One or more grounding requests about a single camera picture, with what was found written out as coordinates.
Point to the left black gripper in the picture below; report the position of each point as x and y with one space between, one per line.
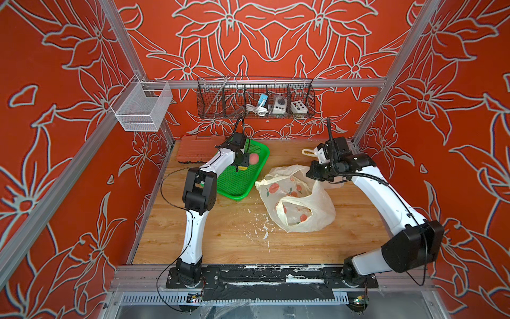
245 160

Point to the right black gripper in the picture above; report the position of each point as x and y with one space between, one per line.
313 171

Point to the white orange-print plastic bag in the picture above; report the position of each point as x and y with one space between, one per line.
297 204

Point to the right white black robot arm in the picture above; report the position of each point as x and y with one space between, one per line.
413 241

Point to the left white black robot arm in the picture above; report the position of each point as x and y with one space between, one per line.
199 197

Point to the pink peach right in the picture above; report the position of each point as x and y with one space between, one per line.
253 159

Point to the green plastic basket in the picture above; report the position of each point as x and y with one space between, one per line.
236 185

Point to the blue white small box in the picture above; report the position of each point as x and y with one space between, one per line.
262 101

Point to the grey white timer device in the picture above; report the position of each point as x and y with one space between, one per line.
279 106

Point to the white button remote box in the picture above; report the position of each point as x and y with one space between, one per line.
298 107

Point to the black wire wall basket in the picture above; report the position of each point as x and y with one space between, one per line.
229 97

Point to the clear plastic wall bin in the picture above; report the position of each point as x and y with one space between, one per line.
140 110

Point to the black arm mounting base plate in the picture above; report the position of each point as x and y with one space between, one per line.
270 283

